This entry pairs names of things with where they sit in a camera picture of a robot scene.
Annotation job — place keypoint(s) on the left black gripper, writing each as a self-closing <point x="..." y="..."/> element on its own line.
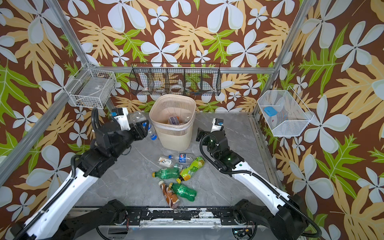
<point x="142" y="131"/>

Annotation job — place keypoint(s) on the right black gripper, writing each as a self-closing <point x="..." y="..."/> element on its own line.
<point x="205" y="135"/>

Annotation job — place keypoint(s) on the pepsi bottle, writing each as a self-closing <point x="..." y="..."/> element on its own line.
<point x="182" y="158"/>
<point x="139" y="117"/>

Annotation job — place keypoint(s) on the dark green label water bottle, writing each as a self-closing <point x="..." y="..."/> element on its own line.
<point x="186" y="118"/>

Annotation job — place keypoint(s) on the clear bottle blue cap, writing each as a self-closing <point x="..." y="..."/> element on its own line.
<point x="174" y="120"/>

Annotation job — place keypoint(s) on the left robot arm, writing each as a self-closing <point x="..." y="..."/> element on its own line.
<point x="111" y="140"/>

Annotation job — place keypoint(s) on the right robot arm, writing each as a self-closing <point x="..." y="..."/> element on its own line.
<point x="283" y="214"/>

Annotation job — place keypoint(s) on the beige plastic waste bin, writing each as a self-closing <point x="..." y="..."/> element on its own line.
<point x="173" y="137"/>

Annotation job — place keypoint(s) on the white label small bottle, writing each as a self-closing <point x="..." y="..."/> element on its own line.
<point x="168" y="163"/>

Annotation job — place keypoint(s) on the lime green label bottle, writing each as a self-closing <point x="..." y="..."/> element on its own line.
<point x="188" y="172"/>

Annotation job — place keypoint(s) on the green soda bottle upper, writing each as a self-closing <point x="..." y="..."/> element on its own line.
<point x="168" y="173"/>

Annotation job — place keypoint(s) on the green soda bottle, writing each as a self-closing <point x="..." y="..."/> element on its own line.
<point x="183" y="191"/>
<point x="168" y="173"/>

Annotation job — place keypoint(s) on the green soda bottle lower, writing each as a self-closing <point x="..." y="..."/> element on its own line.
<point x="183" y="191"/>

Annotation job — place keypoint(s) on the blue object in basket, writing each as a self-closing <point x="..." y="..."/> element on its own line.
<point x="270" y="111"/>

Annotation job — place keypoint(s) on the brown tea bottle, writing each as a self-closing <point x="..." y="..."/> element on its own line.
<point x="171" y="198"/>

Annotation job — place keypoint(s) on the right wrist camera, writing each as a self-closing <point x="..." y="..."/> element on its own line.
<point x="217" y="125"/>

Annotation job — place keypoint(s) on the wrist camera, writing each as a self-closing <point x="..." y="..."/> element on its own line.
<point x="217" y="125"/>
<point x="120" y="115"/>

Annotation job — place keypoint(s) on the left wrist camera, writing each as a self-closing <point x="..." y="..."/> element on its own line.
<point x="120" y="115"/>

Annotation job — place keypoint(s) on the white wire basket left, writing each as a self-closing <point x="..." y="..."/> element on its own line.
<point x="91" y="87"/>

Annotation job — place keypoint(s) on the white wire basket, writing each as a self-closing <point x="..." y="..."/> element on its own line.
<point x="293" y="114"/>
<point x="91" y="87"/>

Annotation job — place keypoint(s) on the black wire wall basket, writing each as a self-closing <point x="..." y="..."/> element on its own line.
<point x="187" y="79"/>

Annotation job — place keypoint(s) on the white wire basket right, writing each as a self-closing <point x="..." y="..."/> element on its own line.
<point x="293" y="114"/>

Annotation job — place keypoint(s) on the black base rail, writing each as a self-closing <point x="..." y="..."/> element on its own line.
<point x="222" y="217"/>

